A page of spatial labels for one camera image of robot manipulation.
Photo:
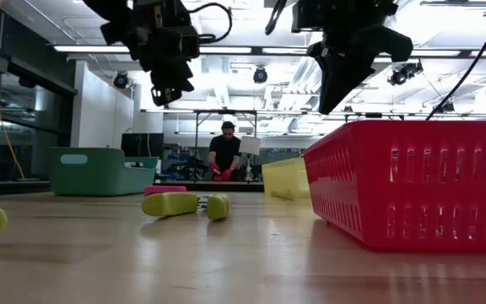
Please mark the black ceiling camera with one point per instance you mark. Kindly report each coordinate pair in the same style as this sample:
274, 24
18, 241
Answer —
403, 74
445, 105
260, 75
120, 80

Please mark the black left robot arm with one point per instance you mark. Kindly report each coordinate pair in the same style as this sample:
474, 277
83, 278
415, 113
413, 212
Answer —
116, 25

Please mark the person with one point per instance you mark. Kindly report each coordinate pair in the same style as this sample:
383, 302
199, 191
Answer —
225, 152

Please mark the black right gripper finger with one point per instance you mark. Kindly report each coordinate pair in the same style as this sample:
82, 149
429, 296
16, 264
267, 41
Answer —
340, 80

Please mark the black monitor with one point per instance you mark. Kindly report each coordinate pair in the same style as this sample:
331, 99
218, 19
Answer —
142, 145

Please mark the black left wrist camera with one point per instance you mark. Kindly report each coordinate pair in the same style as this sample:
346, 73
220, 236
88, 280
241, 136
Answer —
189, 42

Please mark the pink eraser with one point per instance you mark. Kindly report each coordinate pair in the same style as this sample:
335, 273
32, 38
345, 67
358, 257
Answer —
165, 190

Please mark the red slotted plastic basket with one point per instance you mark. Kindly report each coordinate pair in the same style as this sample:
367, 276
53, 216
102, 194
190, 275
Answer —
416, 186

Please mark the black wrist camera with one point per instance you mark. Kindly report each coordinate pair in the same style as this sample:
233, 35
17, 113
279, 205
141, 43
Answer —
304, 17
189, 42

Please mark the teal plastic bin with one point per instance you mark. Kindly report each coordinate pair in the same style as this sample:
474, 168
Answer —
99, 173

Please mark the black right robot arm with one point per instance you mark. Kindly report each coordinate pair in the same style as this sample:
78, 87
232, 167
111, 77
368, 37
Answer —
390, 44

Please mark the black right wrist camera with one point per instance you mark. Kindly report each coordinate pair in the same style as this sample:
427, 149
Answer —
304, 17

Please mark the yellow translucent plastic bin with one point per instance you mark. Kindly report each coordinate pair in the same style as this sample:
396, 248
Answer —
285, 177

